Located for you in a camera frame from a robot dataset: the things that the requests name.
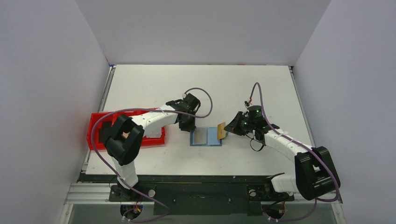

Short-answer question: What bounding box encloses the gold VIP card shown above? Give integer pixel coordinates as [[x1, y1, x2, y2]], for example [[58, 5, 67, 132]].
[[217, 122, 227, 140]]

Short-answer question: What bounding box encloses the blue leather card holder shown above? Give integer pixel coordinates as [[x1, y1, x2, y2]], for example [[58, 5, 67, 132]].
[[190, 127, 222, 147]]

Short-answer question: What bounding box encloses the white VIP card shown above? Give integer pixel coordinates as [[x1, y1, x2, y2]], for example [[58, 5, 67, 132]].
[[145, 128, 162, 139]]

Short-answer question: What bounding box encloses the red plastic compartment tray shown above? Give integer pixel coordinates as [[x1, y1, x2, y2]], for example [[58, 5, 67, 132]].
[[86, 110, 166, 151]]

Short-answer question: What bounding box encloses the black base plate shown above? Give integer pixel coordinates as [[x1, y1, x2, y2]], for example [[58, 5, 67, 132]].
[[78, 173, 305, 219]]

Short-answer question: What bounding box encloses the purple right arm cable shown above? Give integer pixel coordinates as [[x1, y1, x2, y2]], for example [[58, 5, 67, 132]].
[[91, 87, 213, 186]]

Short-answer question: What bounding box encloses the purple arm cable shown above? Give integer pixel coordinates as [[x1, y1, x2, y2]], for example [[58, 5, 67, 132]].
[[246, 82, 341, 203], [91, 87, 213, 186]]

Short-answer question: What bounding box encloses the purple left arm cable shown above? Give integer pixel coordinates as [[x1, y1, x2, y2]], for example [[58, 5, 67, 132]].
[[246, 82, 341, 203]]

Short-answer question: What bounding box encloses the aluminium frame rail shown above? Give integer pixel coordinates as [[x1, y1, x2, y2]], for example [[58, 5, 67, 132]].
[[64, 183, 335, 205]]

